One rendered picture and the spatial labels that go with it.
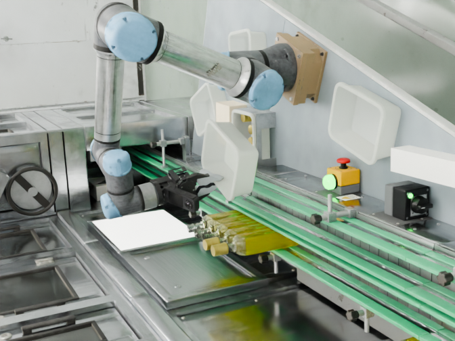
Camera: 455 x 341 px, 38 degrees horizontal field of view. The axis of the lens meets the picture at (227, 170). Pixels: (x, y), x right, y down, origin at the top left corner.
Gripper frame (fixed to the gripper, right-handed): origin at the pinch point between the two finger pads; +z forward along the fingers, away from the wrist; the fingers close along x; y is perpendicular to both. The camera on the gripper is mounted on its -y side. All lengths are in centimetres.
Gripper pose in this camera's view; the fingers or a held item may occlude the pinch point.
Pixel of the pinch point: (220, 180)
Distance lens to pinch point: 196.0
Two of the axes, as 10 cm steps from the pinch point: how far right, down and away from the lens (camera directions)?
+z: 9.0, -2.4, 3.5
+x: 0.1, 8.4, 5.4
